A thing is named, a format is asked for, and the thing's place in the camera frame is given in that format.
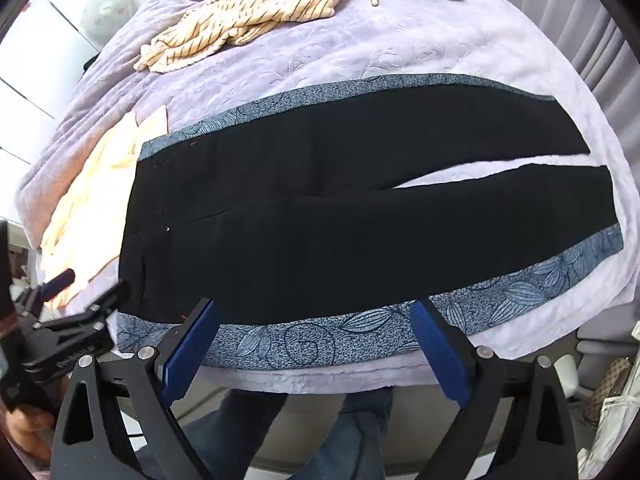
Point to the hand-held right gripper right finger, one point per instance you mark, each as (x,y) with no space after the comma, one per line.
(441,355)

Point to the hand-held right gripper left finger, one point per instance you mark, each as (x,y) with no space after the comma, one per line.
(189,347)

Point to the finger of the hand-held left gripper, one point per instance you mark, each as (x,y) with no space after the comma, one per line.
(56,282)
(107,301)

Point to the black shorts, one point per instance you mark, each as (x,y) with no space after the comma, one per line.
(350,220)

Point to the person's left hand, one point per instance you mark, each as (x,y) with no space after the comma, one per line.
(30,432)

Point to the pale yellow cloth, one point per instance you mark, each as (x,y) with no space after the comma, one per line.
(92,200)

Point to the person's right leg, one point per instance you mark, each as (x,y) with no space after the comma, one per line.
(357,435)

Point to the patterned brown bag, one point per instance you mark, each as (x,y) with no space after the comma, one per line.
(607,387)

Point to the white fabric bag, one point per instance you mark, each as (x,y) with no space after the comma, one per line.
(612,440)

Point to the white plush toy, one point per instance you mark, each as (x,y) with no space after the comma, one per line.
(107,15)

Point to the cream striped garment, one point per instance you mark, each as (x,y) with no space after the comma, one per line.
(235,20)

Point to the lavender quilted blanket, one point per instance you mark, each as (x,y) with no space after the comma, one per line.
(375,50)

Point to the grey curtain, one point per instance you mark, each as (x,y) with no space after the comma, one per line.
(575,35)

